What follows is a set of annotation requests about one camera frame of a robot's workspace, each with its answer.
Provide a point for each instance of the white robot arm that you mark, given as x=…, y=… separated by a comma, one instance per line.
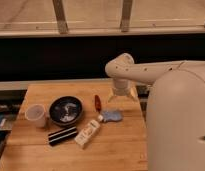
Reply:
x=175, y=113

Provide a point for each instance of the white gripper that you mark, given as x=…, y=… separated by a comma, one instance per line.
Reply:
x=121, y=87

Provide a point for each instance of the red marker pen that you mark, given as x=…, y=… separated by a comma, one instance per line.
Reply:
x=97, y=103

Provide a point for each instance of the blue sponge cloth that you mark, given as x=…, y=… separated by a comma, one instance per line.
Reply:
x=111, y=116

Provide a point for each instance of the black striped rectangular block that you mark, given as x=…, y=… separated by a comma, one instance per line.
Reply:
x=62, y=135

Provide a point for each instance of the translucent plastic cup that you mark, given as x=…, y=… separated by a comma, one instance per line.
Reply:
x=36, y=114

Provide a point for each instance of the white plastic bottle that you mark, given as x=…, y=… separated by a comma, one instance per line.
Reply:
x=88, y=132

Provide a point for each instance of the metal window frame rail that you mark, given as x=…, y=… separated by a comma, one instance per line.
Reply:
x=56, y=18

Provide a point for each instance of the dark ceramic bowl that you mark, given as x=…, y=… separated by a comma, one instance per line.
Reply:
x=66, y=111

